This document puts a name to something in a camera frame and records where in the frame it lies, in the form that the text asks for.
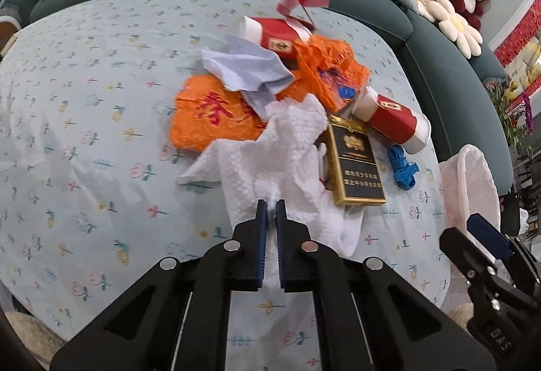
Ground blue string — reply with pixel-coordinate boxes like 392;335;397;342
386;144;420;192

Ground black gold cigarette box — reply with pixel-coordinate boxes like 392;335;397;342
326;115;386;206

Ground red white paper cup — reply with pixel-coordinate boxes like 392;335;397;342
232;16;313;59
352;85;431;155

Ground white paper towel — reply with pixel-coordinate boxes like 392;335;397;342
178;93;365;258

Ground orange plastic bag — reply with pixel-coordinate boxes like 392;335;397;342
169;74;266;152

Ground orange wrapper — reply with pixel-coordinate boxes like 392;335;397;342
277;34;371;114

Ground light blue paper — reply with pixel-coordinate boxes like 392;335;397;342
201;34;295;122

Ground red paper box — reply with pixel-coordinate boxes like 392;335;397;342
276;0;330;22

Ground potted flowers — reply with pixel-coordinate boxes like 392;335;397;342
485;79;535;158

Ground dark green sectional sofa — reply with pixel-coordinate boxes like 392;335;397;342
6;0;514;194

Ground floral light blue tablecloth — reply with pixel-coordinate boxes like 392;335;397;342
1;0;450;339

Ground brown round stool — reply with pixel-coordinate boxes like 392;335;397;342
0;14;21;51

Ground red decorated wall panel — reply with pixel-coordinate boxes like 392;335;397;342
495;0;540;109

